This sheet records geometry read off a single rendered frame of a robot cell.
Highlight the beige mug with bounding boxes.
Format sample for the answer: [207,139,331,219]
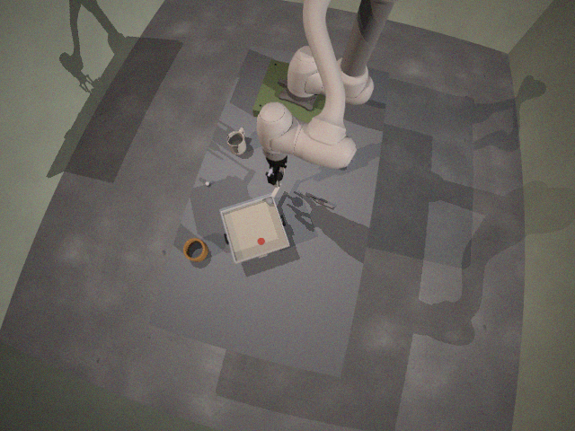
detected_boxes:
[226,128,246,154]

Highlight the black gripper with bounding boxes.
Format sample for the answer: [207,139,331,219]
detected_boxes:
[266,156,288,188]

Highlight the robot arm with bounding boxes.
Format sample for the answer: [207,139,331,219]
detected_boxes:
[257,0,399,169]

